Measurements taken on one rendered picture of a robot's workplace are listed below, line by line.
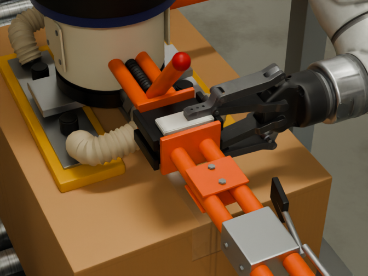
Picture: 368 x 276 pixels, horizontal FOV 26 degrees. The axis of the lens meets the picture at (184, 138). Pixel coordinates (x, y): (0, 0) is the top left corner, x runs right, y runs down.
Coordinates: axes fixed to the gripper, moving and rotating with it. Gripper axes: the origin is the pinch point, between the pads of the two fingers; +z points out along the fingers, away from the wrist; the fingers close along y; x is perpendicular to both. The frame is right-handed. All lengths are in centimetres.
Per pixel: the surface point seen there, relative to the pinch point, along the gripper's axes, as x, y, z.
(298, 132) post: 43, 50, -50
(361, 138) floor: 86, 107, -108
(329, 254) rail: 7, 48, -35
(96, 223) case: 1.6, 13.0, 12.0
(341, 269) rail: 3, 48, -35
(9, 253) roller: 37, 53, 19
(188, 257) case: -4.9, 18.4, 1.3
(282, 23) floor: 158, 107, -120
